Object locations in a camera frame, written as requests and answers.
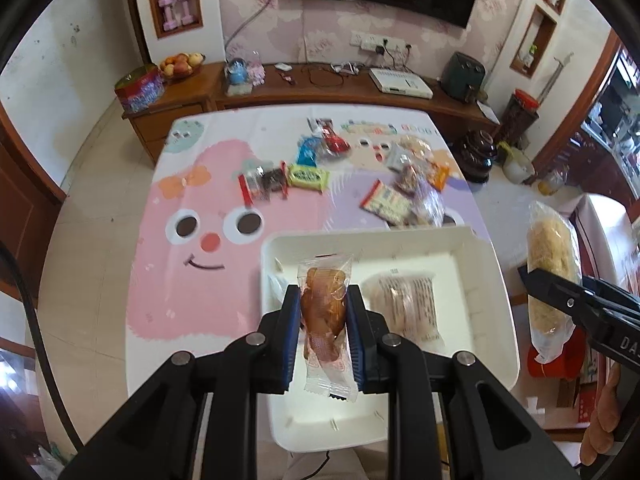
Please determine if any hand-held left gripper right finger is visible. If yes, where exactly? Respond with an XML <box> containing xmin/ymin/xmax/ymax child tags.
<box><xmin>347</xmin><ymin>284</ymin><xmax>583</xmax><ymax>480</ymax></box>

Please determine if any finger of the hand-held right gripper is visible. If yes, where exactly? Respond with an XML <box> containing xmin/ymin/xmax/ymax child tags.
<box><xmin>517</xmin><ymin>266</ymin><xmax>608</xmax><ymax>335</ymax></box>
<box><xmin>580</xmin><ymin>275</ymin><xmax>640</xmax><ymax>311</ymax></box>

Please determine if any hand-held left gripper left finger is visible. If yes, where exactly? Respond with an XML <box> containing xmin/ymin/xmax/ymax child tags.
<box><xmin>60</xmin><ymin>284</ymin><xmax>304</xmax><ymax>480</ymax></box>

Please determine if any orange-brown snack clear wrapper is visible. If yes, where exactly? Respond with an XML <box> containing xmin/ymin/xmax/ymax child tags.
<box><xmin>296</xmin><ymin>254</ymin><xmax>358</xmax><ymax>403</ymax></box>

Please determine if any long noodle snack packet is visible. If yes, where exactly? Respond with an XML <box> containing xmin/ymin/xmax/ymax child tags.
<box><xmin>527</xmin><ymin>201</ymin><xmax>583</xmax><ymax>365</ymax></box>

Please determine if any white plastic tray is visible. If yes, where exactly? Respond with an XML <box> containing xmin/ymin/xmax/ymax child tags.
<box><xmin>260</xmin><ymin>227</ymin><xmax>520</xmax><ymax>453</ymax></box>

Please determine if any white snack packet red edge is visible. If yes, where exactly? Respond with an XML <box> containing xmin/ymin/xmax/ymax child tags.
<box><xmin>360</xmin><ymin>180</ymin><xmax>413</xmax><ymax>226</ymax></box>

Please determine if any purple clear snack packet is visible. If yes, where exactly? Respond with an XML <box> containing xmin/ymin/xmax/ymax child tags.
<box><xmin>392</xmin><ymin>164</ymin><xmax>446</xmax><ymax>227</ymax></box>

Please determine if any green snack packet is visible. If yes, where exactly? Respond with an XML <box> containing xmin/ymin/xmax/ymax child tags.
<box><xmin>286</xmin><ymin>164</ymin><xmax>331</xmax><ymax>192</ymax></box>

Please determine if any blue snack packet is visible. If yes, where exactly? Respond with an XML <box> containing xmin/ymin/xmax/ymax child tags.
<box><xmin>296</xmin><ymin>136</ymin><xmax>323</xmax><ymax>167</ymax></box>

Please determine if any person's right hand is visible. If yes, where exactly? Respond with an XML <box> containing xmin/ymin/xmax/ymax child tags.
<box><xmin>579</xmin><ymin>362</ymin><xmax>627</xmax><ymax>468</ymax></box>

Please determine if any white covered chair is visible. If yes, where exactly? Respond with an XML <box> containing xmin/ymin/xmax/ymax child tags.
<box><xmin>570</xmin><ymin>192</ymin><xmax>640</xmax><ymax>301</ymax></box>

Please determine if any pale pastry clear packet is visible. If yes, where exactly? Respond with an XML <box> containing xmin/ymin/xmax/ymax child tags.
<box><xmin>361</xmin><ymin>272</ymin><xmax>447</xmax><ymax>353</ymax></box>

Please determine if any red stool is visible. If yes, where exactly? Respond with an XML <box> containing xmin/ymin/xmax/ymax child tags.
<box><xmin>527</xmin><ymin>345</ymin><xmax>596</xmax><ymax>378</ymax></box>

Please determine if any cartoon printed tablecloth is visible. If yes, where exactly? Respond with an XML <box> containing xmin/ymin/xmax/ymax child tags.
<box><xmin>125</xmin><ymin>105</ymin><xmax>493</xmax><ymax>396</ymax></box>

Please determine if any glass jar yellow liquid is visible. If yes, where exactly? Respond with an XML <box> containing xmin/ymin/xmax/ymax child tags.
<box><xmin>539</xmin><ymin>170</ymin><xmax>568</xmax><ymax>197</ymax></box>

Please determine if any white kettle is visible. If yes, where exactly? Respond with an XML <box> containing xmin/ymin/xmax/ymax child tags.
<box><xmin>497</xmin><ymin>142</ymin><xmax>536</xmax><ymax>185</ymax></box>

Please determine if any brown ceramic pot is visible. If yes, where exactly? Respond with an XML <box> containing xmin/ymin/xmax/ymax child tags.
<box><xmin>457</xmin><ymin>130</ymin><xmax>497</xmax><ymax>183</ymax></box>

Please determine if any orange snack packet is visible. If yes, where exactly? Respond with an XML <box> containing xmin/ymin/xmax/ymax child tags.
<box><xmin>427</xmin><ymin>162</ymin><xmax>451</xmax><ymax>192</ymax></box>

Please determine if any dark jar red lid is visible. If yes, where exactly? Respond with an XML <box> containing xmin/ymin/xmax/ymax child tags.
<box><xmin>501</xmin><ymin>89</ymin><xmax>540</xmax><ymax>148</ymax></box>

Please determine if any dark green air fryer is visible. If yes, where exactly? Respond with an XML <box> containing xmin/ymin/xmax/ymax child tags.
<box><xmin>440</xmin><ymin>52</ymin><xmax>487</xmax><ymax>98</ymax></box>

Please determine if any wooden cabinet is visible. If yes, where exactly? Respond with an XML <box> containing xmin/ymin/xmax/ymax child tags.
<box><xmin>122</xmin><ymin>62</ymin><xmax>501</xmax><ymax>161</ymax></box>

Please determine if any white set-top box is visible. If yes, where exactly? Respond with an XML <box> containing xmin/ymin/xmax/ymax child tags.
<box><xmin>369</xmin><ymin>67</ymin><xmax>434</xmax><ymax>99</ymax></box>

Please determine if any blue snow globe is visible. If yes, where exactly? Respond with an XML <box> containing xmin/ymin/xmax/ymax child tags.
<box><xmin>225</xmin><ymin>57</ymin><xmax>249</xmax><ymax>86</ymax></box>

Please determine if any red blue tin box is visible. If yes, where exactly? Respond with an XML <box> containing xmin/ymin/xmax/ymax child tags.
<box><xmin>115</xmin><ymin>66</ymin><xmax>165</xmax><ymax>113</ymax></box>

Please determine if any fruit bowl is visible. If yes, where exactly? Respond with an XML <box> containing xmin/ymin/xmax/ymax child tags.
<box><xmin>159</xmin><ymin>52</ymin><xmax>206</xmax><ymax>81</ymax></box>

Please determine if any black looped cable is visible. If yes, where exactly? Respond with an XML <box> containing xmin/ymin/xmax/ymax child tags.
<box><xmin>306</xmin><ymin>62</ymin><xmax>351</xmax><ymax>88</ymax></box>

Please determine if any white wall power strip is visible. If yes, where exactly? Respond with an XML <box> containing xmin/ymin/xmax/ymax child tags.
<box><xmin>350</xmin><ymin>31</ymin><xmax>412</xmax><ymax>56</ymax></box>

